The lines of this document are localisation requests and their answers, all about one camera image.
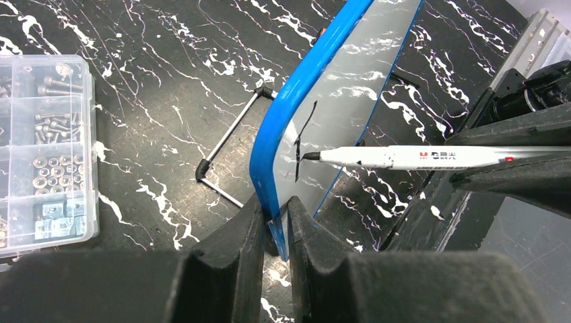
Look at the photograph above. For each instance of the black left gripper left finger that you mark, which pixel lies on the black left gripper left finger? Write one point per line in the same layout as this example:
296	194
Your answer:
220	279

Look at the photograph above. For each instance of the white marker pen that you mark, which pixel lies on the white marker pen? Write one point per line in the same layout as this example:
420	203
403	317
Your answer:
421	157

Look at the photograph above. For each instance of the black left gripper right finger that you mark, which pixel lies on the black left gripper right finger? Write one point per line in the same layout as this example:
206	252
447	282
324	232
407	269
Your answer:
323	284

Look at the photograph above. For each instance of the blue framed whiteboard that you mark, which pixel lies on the blue framed whiteboard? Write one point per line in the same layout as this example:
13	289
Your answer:
327	102

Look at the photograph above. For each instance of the clear plastic screw box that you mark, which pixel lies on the clear plastic screw box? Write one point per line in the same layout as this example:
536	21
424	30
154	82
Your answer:
49	172

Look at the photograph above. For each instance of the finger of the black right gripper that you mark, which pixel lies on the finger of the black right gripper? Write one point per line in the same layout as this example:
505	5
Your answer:
542	181

